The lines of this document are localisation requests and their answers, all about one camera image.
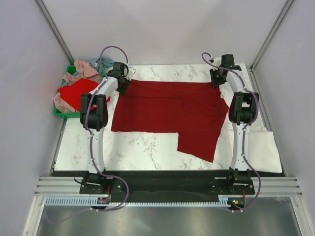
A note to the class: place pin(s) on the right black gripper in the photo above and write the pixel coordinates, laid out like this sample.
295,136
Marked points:
214,82

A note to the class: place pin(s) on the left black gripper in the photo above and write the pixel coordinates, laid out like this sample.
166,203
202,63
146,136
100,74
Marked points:
123,91

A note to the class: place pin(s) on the dark red t shirt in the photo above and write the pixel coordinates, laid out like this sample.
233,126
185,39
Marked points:
195,111

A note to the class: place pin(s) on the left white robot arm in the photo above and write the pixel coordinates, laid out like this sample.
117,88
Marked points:
94,118

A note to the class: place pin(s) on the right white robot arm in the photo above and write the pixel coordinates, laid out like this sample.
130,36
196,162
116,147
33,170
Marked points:
243,111

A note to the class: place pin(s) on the blue grey t shirt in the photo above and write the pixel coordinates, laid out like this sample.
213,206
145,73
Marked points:
95,63

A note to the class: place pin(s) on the pink t shirt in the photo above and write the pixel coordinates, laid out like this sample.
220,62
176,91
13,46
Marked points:
83,70

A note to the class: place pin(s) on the green plastic basket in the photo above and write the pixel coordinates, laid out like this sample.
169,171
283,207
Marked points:
71,70

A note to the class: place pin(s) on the bright red t shirt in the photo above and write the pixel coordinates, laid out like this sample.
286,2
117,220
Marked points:
67,100

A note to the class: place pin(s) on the folded white t shirt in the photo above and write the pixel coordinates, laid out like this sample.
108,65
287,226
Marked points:
263,152

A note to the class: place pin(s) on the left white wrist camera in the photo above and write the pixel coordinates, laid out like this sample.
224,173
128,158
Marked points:
131,73

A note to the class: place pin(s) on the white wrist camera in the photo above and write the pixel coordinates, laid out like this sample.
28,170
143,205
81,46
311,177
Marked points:
131,73
215,62

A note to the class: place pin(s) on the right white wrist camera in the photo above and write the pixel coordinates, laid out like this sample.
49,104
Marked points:
215,62

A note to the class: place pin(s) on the right aluminium corner post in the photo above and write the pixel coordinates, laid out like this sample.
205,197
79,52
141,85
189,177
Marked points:
288,4

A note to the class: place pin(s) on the aluminium corner post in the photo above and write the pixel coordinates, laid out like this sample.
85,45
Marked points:
288,4
54,29

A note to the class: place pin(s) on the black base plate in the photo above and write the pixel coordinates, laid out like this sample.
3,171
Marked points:
121,175

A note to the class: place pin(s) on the left aluminium corner post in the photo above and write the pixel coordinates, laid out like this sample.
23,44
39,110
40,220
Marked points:
54,29

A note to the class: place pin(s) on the white slotted cable duct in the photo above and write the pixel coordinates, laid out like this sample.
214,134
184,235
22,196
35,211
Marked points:
94,201

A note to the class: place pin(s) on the aluminium frame rail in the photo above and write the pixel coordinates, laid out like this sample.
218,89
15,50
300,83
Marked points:
264,187

